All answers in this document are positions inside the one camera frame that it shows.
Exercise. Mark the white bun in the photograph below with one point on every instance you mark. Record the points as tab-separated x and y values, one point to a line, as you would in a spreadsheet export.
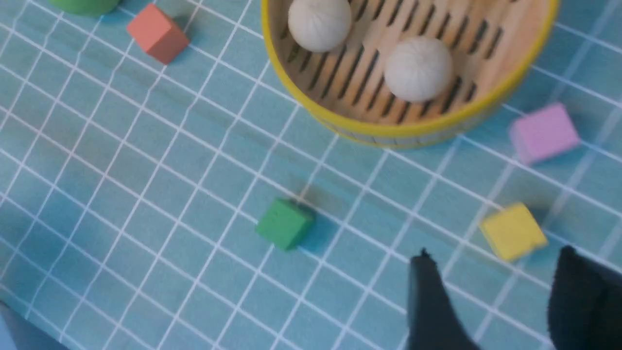
319	26
418	69

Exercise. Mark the green checkered tablecloth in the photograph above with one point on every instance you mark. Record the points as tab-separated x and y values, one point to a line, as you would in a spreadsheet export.
130	191

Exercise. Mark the green cube block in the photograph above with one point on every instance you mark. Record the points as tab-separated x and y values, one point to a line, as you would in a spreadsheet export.
284	224

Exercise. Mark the yellow cube block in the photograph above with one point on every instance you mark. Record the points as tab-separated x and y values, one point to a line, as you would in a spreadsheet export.
513	232

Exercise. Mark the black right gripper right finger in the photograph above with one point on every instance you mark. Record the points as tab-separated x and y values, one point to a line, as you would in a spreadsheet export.
585	304

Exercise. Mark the green apple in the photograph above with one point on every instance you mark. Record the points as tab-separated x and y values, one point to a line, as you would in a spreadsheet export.
88	8

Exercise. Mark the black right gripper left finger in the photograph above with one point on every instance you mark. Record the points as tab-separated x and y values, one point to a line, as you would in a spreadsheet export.
432	321

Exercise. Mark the yellow-rimmed bamboo steamer tray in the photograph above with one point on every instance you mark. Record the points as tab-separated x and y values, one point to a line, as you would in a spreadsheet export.
492	42

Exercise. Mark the orange cube block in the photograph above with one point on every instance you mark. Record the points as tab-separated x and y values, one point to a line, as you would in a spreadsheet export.
157	34

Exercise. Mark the pink cube block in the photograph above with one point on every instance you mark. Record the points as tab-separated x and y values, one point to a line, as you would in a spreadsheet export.
543	134

